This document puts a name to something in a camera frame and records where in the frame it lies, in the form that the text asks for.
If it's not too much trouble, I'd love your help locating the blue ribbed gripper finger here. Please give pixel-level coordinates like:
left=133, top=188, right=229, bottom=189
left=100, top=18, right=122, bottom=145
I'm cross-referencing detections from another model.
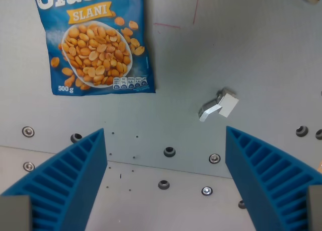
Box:
left=0, top=128, right=109, bottom=231
left=225, top=126, right=322, bottom=231

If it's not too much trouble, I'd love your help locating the blue salted peanuts bag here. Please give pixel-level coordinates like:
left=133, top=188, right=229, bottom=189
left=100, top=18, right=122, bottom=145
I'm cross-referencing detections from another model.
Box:
left=32, top=0, right=156, bottom=97

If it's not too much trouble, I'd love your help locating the small grey metal bracket block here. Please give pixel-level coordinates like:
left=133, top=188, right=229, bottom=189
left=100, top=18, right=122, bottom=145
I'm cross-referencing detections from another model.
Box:
left=197, top=88, right=239, bottom=122

